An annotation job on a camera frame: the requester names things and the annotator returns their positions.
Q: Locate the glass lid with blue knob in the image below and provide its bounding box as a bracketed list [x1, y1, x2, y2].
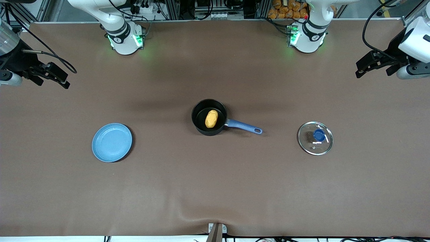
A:
[298, 121, 334, 156]

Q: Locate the yellow potato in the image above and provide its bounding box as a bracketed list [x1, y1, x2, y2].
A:
[205, 109, 219, 129]

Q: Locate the blue round plate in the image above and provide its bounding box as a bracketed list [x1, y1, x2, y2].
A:
[92, 123, 133, 163]

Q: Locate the bag of orange items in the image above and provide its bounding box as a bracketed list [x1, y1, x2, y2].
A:
[268, 0, 337, 19]

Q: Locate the white power strip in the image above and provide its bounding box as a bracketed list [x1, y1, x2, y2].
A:
[198, 12, 233, 19]

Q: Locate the brown table cover mat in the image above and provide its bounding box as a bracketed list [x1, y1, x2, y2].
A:
[0, 18, 430, 237]

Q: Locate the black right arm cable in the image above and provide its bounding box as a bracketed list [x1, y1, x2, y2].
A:
[5, 5, 78, 74]

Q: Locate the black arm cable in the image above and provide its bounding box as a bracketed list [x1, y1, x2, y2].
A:
[5, 5, 78, 74]
[362, 0, 403, 56]

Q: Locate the aluminium frame corner post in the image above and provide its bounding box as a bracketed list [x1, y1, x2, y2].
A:
[401, 0, 430, 27]

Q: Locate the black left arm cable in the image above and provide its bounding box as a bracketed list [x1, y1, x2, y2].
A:
[362, 0, 403, 56]

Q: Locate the black pot with blue handle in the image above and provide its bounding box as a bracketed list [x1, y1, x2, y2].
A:
[191, 99, 263, 136]

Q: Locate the metal table clamp bracket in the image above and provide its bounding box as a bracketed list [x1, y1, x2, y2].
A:
[208, 223, 227, 242]

